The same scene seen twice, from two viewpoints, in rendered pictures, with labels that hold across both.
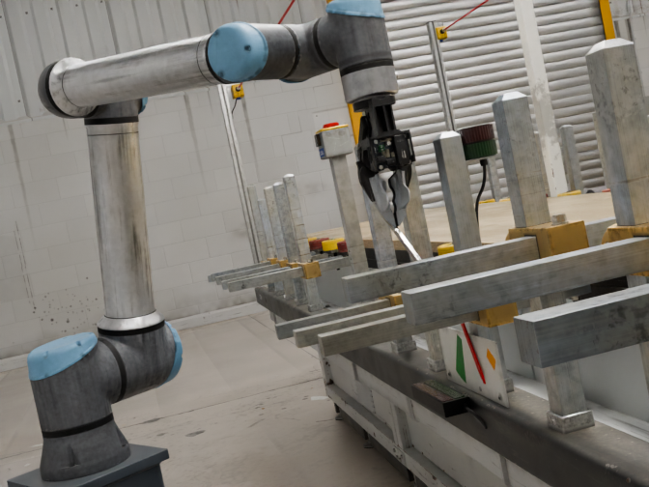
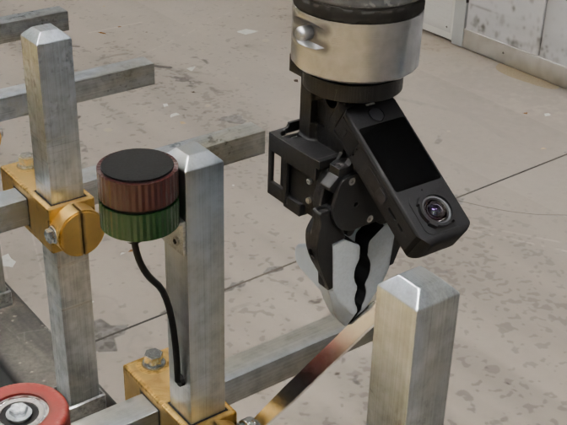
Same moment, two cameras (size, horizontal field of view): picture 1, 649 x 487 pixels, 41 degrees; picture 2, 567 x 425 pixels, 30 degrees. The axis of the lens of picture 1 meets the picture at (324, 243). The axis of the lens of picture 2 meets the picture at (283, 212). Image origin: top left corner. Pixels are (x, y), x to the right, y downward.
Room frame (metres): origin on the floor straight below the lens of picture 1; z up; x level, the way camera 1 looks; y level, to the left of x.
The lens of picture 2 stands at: (2.04, -0.47, 1.47)
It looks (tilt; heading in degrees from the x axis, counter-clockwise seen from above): 29 degrees down; 154
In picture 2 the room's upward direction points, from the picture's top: 2 degrees clockwise
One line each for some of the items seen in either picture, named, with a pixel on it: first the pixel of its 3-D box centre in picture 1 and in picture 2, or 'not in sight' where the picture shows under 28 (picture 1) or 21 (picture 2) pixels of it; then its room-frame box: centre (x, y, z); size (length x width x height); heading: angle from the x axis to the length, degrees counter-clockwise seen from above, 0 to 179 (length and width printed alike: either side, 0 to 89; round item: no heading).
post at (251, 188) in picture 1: (261, 238); not in sight; (3.81, 0.27, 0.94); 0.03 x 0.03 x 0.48; 11
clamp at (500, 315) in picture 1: (486, 303); (181, 416); (1.34, -0.23, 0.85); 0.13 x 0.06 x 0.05; 11
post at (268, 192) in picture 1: (280, 247); not in sight; (3.32, 0.17, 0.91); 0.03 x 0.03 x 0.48; 11
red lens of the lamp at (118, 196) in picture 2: (474, 134); (137, 179); (1.37, -0.27, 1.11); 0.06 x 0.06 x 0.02
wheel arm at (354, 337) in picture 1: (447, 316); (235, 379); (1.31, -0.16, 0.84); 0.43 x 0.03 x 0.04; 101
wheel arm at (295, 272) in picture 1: (294, 273); not in sight; (2.78, 0.11, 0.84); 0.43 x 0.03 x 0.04; 101
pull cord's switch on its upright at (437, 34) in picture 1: (456, 130); not in sight; (4.34, -0.76, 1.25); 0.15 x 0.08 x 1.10; 11
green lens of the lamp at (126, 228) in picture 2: (477, 150); (139, 208); (1.37, -0.27, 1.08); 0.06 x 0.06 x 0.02
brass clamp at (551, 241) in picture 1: (544, 243); (51, 206); (1.09, -0.27, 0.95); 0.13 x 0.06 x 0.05; 11
